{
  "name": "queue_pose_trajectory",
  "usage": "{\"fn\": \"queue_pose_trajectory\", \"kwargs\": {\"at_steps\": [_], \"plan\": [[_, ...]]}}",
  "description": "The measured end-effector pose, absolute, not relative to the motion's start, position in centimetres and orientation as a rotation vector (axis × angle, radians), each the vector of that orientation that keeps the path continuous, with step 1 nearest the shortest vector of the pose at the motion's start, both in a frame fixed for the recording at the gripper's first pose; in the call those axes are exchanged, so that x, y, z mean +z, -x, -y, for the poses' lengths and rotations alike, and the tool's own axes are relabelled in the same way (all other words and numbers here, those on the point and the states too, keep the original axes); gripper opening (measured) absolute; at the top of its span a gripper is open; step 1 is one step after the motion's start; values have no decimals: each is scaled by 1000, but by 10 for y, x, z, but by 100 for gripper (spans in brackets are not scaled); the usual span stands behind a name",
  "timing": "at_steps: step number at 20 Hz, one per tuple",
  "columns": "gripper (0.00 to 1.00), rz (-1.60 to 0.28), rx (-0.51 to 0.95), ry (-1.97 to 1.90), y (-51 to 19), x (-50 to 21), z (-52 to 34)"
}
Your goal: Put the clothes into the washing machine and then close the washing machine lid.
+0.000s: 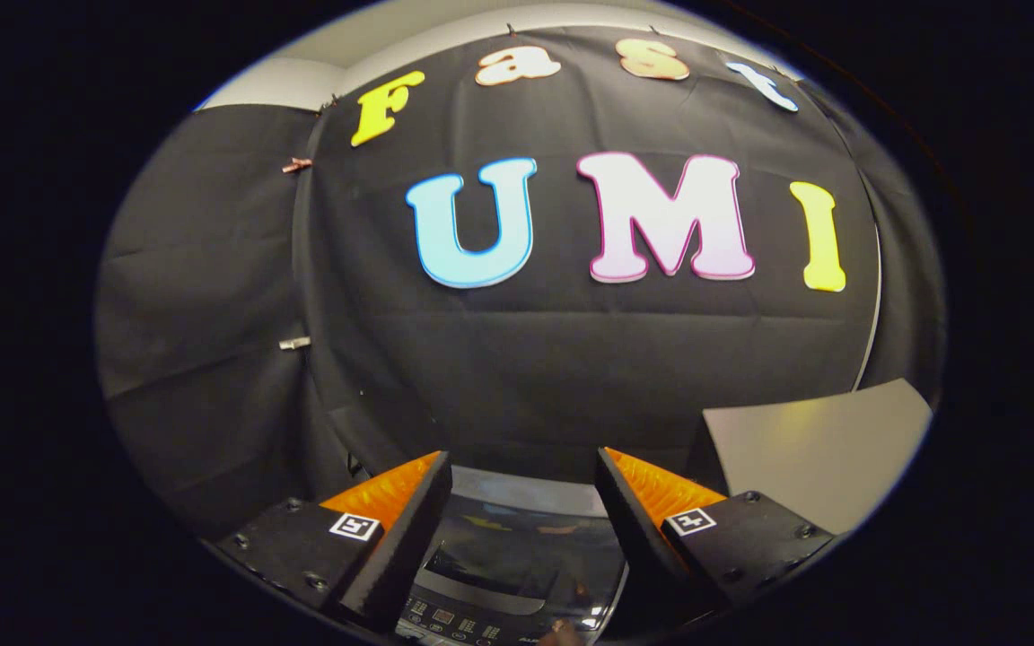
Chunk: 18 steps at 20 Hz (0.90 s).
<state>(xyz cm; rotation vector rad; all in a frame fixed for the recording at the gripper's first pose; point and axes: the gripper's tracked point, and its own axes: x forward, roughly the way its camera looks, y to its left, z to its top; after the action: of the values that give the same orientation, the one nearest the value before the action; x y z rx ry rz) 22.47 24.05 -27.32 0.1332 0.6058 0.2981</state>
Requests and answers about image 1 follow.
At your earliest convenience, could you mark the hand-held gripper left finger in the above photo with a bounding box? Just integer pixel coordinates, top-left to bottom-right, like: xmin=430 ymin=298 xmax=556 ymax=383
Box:
xmin=215 ymin=450 xmax=454 ymax=631

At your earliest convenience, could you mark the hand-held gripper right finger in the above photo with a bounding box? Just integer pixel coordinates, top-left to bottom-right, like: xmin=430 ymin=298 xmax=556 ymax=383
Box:
xmin=593 ymin=446 xmax=836 ymax=631

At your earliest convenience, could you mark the grey top-load washing machine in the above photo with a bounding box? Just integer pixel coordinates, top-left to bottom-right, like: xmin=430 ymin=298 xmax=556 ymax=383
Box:
xmin=391 ymin=467 xmax=630 ymax=646

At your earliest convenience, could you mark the grey side table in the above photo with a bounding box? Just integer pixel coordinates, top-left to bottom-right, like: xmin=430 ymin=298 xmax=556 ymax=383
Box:
xmin=702 ymin=378 xmax=933 ymax=537

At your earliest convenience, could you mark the black backdrop cloth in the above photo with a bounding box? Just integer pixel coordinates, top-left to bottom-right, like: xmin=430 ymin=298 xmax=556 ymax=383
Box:
xmin=93 ymin=22 xmax=947 ymax=539

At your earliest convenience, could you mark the thin white pole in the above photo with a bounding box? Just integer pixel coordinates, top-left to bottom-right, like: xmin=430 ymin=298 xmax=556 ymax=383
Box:
xmin=851 ymin=223 xmax=883 ymax=393

